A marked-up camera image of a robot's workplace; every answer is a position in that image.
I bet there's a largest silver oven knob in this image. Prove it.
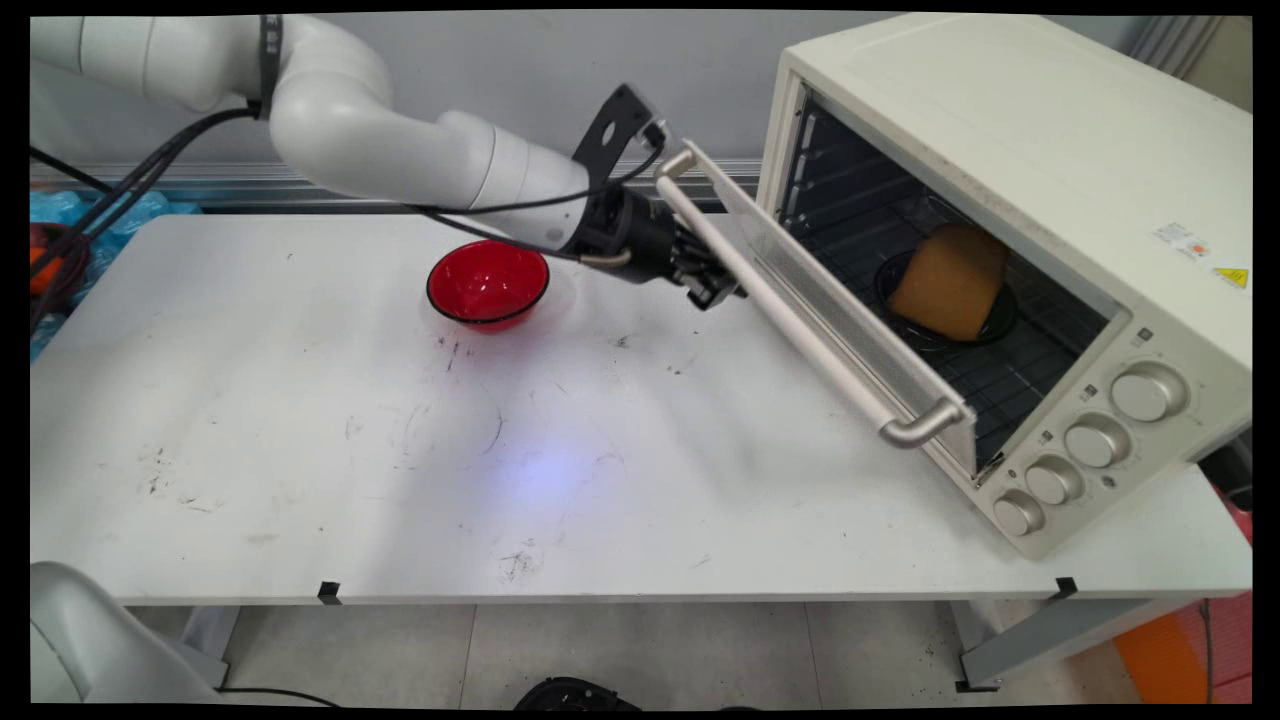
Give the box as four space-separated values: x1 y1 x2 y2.
1110 363 1189 423

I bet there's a black object on floor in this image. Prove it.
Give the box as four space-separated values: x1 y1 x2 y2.
514 677 642 713

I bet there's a glass oven door with handle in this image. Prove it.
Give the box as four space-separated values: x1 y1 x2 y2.
654 139 977 477

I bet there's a black plate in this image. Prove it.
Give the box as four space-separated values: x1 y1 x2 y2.
874 249 1020 352

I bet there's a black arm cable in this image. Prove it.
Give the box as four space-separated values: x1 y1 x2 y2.
30 104 669 267

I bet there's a dark brown bowl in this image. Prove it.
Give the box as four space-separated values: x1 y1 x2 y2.
30 222 92 322

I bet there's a black wire oven rack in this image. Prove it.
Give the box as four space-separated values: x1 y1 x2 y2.
790 190 1113 469

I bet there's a medium silver oven knob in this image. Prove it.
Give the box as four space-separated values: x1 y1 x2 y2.
1024 456 1085 506

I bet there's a red plastic bowl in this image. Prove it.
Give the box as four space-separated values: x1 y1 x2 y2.
426 239 552 335

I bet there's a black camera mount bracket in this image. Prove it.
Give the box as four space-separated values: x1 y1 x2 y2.
571 83 670 193

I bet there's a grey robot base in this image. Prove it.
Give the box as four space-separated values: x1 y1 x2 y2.
30 560 223 705

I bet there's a cream toaster oven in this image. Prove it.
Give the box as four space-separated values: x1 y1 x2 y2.
750 12 1253 561

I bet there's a black floor cable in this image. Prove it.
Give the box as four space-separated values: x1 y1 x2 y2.
214 684 353 710

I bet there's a grey table leg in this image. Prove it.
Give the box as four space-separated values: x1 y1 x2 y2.
954 597 1206 694

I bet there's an orange box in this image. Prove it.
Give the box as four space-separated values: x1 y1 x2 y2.
1111 590 1253 705

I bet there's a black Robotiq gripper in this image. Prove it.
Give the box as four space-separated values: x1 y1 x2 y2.
578 188 749 313

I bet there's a blue plastic sheet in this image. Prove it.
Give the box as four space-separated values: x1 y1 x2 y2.
30 189 202 363

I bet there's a large silver oven knob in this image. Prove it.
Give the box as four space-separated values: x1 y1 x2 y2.
1063 414 1132 469

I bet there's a smallest silver oven knob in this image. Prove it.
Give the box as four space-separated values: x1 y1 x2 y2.
992 490 1047 538

